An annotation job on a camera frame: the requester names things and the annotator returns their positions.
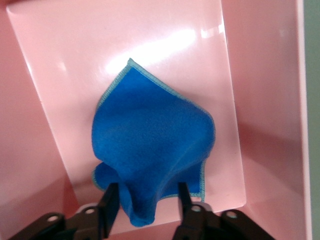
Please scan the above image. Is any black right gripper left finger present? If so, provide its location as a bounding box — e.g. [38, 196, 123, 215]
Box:
[9, 182, 120, 240]

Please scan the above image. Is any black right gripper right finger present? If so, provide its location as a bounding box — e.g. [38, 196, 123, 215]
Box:
[174, 182, 276, 240]

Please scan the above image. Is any blue cloth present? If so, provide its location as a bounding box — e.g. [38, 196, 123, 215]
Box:
[91, 57, 216, 228]

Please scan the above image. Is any pink plastic bin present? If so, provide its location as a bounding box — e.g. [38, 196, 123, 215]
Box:
[0, 0, 313, 240]

